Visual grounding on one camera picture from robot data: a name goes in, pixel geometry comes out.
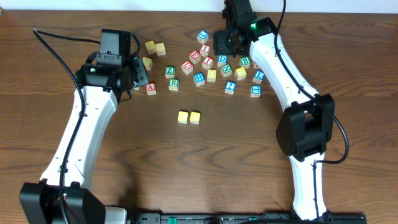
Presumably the yellow G block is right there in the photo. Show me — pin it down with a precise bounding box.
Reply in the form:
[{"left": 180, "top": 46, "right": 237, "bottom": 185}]
[{"left": 235, "top": 67, "right": 247, "bottom": 80}]

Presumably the yellow O block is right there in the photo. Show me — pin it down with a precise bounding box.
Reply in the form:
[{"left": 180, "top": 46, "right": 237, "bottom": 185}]
[{"left": 190, "top": 111, "right": 201, "bottom": 124}]

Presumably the green R block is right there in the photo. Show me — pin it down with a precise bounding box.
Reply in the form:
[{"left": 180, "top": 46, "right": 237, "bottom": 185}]
[{"left": 169, "top": 78, "right": 180, "bottom": 91}]

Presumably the green Z block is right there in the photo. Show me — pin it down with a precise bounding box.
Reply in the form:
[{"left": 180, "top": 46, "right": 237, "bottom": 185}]
[{"left": 165, "top": 66, "right": 175, "bottom": 78}]

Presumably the yellow C block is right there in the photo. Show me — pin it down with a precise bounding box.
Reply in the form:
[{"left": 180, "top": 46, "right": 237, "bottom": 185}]
[{"left": 177, "top": 111, "right": 189, "bottom": 124}]

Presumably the red A block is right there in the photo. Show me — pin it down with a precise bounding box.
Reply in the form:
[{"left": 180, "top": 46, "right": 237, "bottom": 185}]
[{"left": 146, "top": 82, "right": 157, "bottom": 95}]

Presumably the red i block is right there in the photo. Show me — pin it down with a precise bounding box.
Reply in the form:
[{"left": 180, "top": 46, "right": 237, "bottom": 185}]
[
  {"left": 200, "top": 44, "right": 211, "bottom": 57},
  {"left": 202, "top": 56, "right": 214, "bottom": 70}
]

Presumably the blue D block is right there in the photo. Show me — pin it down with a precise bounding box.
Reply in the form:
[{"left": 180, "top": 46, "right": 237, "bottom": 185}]
[{"left": 217, "top": 55, "right": 228, "bottom": 67}]

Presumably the red I block lower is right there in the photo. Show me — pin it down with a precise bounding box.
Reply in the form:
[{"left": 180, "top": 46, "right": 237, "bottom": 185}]
[{"left": 202, "top": 56, "right": 214, "bottom": 70}]

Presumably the yellow block near gripper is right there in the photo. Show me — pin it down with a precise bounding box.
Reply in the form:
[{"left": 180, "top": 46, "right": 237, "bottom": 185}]
[{"left": 142, "top": 57, "right": 153, "bottom": 70}]

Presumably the red U block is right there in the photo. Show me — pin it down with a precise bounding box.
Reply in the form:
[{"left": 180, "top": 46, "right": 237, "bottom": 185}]
[{"left": 181, "top": 60, "right": 193, "bottom": 75}]

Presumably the yellow S block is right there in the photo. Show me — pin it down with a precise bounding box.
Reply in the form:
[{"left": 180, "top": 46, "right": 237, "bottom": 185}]
[{"left": 155, "top": 42, "right": 166, "bottom": 56}]

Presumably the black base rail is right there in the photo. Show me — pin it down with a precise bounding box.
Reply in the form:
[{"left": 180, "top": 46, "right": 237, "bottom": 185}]
[{"left": 127, "top": 212, "right": 368, "bottom": 224}]

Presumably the yellow W block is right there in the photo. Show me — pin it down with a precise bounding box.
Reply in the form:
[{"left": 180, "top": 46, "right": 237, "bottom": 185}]
[{"left": 145, "top": 40, "right": 156, "bottom": 54}]

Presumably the blue 2 block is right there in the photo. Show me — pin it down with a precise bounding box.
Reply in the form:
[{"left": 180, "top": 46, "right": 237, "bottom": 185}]
[{"left": 224, "top": 81, "right": 236, "bottom": 95}]

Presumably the red E block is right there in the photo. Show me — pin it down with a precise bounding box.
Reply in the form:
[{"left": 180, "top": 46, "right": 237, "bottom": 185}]
[{"left": 189, "top": 50, "right": 201, "bottom": 64}]

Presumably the blue H block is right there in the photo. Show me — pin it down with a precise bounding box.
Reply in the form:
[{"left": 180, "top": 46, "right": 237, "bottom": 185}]
[{"left": 193, "top": 72, "right": 205, "bottom": 86}]

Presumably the blue l block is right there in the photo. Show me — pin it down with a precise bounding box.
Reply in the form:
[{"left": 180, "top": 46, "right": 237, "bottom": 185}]
[
  {"left": 252, "top": 70, "right": 265, "bottom": 84},
  {"left": 197, "top": 30, "right": 209, "bottom": 44}
]

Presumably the red I block upper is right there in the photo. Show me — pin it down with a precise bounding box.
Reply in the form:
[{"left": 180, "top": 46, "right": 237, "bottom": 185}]
[{"left": 200, "top": 44, "right": 211, "bottom": 57}]

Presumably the green J block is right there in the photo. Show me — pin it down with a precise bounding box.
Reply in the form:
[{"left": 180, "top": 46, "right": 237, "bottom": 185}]
[{"left": 254, "top": 62, "right": 261, "bottom": 70}]

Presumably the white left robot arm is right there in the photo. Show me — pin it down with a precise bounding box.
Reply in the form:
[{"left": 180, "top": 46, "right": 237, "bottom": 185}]
[{"left": 19, "top": 57, "right": 148, "bottom": 223}]

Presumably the blue L block far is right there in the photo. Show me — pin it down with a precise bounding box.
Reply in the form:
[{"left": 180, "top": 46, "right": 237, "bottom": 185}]
[{"left": 197, "top": 30, "right": 209, "bottom": 44}]

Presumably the green B block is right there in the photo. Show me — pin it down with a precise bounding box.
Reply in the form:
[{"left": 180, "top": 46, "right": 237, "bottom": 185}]
[{"left": 239, "top": 56, "right": 251, "bottom": 69}]

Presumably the green N block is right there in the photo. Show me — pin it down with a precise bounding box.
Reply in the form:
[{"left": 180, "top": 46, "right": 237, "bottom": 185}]
[{"left": 221, "top": 64, "right": 233, "bottom": 77}]

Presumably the blue T block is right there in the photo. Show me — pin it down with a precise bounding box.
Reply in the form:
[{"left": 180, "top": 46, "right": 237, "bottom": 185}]
[{"left": 250, "top": 85, "right": 262, "bottom": 98}]

